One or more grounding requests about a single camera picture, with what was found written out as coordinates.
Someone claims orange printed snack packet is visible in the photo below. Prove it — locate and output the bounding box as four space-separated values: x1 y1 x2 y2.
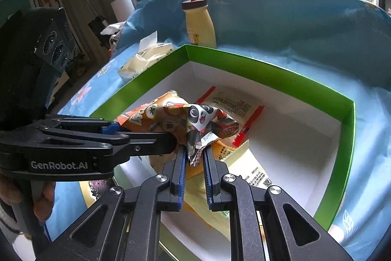
115 90 191 142

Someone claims white cylinder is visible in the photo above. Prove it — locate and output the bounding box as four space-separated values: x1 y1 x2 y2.
110 0 135 24

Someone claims panda print snack packet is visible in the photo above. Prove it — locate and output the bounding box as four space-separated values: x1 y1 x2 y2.
162 102 228 168

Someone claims white plastic bag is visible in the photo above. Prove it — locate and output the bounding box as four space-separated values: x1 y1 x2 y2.
101 22 124 36

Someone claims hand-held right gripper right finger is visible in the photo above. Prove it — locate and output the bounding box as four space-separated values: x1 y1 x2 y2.
202 146 352 261

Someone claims green cardboard box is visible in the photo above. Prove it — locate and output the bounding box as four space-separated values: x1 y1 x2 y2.
78 45 356 260

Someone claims red brown snack packet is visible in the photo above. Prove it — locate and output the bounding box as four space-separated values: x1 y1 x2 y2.
214 117 240 139

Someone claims white packet with red edges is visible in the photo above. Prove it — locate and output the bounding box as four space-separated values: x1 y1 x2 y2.
194 85 266 147

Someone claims pale yellow bread packet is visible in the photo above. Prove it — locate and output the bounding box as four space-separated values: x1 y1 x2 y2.
118 32 176 84

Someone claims person's left hand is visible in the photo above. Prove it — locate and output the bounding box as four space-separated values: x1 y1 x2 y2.
0 173 56 222

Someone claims black stand base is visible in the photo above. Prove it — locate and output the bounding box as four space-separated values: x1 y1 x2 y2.
88 16 106 34

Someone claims pale yellow snack packet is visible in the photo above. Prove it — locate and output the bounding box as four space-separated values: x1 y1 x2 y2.
183 146 274 241

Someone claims blue quilt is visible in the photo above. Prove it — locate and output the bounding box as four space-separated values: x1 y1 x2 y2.
118 0 391 72

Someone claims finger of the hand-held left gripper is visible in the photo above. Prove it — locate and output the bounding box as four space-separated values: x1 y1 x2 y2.
40 114 122 136
0 126 178 158

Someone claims yellow bottle with brown cap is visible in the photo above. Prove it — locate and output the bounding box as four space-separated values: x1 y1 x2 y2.
178 0 217 49

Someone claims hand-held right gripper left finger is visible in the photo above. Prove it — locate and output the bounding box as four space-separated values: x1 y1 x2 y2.
33 145 187 261

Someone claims person's left forearm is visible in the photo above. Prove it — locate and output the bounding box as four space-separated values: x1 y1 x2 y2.
0 205 31 249

